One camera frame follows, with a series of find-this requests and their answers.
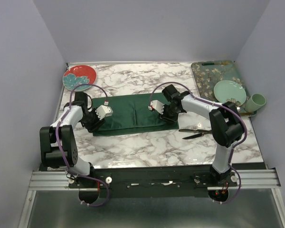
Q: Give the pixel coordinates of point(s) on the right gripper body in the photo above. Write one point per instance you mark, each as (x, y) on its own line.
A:
(169, 113)

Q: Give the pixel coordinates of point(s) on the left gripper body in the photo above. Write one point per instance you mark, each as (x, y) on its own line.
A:
(91, 121)

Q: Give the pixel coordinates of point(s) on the dark green cloth napkin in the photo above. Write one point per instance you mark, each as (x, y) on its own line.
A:
(131, 115)

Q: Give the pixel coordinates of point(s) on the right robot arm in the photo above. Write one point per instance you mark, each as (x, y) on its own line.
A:
(227, 127)

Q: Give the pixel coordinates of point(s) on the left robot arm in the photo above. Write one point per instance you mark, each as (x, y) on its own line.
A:
(57, 142)

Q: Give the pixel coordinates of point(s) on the red plate with blue flower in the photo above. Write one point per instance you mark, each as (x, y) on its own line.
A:
(77, 75)

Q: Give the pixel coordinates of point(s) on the floral teal serving tray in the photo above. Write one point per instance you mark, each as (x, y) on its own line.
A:
(207, 74)

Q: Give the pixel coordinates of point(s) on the light green plate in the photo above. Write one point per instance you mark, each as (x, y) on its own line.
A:
(226, 90)

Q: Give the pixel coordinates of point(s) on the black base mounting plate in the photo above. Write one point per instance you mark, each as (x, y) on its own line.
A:
(155, 182)

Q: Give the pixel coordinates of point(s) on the light green cup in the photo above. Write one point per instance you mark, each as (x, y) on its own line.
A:
(255, 102)

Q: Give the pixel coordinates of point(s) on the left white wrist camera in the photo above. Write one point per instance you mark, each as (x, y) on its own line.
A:
(103, 111)

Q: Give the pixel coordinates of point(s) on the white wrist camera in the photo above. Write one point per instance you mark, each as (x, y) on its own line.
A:
(157, 106)
(103, 111)

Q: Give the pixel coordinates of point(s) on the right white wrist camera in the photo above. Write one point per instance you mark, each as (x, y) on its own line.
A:
(157, 106)

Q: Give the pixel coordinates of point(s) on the aluminium frame rail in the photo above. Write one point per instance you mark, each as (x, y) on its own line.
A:
(246, 179)

